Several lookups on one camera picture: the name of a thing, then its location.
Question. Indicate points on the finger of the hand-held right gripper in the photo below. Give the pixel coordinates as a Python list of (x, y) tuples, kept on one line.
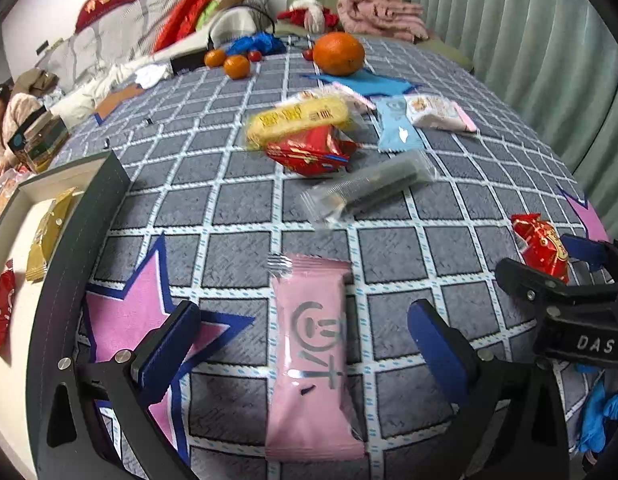
[(524, 280), (579, 249)]

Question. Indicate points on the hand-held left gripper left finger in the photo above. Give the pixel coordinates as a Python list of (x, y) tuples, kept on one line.
[(171, 345)]

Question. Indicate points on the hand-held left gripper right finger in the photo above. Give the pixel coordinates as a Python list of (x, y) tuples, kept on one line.
[(436, 350)]

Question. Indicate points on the red snack packet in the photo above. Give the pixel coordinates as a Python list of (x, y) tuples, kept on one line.
[(1, 310), (539, 245), (309, 152)]

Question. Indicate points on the pink snack packet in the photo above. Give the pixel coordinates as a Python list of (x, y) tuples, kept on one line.
[(311, 360)]

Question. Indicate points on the dark grey box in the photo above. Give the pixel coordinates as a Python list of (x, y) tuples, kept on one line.
[(64, 270)]

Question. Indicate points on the gold snack packet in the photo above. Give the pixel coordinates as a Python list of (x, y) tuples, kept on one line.
[(46, 235)]

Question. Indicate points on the clear dark snack bar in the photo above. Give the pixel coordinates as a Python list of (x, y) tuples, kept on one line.
[(369, 185)]

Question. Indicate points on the light blue snack packet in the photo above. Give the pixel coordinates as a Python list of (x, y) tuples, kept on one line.
[(396, 125)]

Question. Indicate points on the yellow snack packet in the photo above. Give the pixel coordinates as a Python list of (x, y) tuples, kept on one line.
[(294, 120)]

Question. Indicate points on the person's right hand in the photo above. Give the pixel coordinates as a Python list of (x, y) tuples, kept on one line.
[(601, 415)]

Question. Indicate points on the checkered star print cloth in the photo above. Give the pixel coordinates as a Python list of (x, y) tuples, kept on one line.
[(239, 240)]

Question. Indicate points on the pale green curtain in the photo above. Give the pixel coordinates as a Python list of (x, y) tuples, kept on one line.
[(514, 35)]

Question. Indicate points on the pile of snack packets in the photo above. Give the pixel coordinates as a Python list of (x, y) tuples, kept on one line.
[(4, 192)]

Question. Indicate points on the dark green cartons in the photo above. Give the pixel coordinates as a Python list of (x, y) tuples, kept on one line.
[(41, 142)]

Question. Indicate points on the white clothing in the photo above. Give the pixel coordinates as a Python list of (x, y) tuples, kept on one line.
[(89, 92)]

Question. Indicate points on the white tissue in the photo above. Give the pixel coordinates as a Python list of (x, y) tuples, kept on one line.
[(151, 76)]

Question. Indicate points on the black box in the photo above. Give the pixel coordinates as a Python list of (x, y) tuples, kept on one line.
[(189, 62)]

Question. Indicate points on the small tangerine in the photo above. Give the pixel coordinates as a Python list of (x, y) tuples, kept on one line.
[(215, 58), (237, 66)]

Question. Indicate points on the large orange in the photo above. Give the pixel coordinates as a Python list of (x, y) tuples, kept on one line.
[(339, 54)]

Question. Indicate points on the brown coat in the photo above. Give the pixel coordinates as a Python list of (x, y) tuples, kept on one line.
[(34, 85)]

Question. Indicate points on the cherry tomato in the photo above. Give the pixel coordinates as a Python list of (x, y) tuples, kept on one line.
[(254, 56), (307, 54)]

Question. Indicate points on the pink blanket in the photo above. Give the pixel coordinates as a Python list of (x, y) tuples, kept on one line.
[(379, 12)]

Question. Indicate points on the grey striped sofa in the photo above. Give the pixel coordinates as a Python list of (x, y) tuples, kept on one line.
[(119, 35)]

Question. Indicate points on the white bag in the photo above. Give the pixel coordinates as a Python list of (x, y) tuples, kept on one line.
[(234, 25)]

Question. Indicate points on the red bags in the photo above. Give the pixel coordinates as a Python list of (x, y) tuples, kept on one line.
[(184, 17)]

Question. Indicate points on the green bag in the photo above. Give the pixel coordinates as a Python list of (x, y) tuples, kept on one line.
[(208, 15)]

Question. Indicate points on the red white plush toy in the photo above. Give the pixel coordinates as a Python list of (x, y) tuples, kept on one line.
[(311, 15)]

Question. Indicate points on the wall outlet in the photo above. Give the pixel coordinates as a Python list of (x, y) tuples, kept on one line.
[(42, 47)]

